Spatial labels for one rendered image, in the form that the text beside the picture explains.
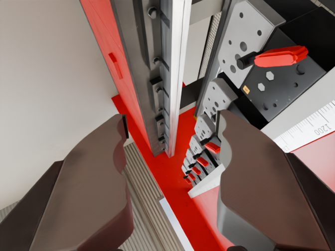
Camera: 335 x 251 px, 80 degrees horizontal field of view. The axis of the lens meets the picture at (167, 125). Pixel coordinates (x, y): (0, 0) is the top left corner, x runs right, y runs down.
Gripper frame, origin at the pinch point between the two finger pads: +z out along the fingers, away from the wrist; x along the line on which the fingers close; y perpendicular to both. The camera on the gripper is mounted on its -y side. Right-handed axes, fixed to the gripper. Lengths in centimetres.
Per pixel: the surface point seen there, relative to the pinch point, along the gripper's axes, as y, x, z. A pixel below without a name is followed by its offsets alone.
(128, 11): -3, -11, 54
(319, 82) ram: 4.0, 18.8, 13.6
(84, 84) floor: 62, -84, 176
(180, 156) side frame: 133, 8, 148
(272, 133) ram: 16.8, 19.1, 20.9
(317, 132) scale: 11.4, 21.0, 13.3
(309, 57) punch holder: 1.0, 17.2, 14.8
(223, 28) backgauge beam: 5, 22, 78
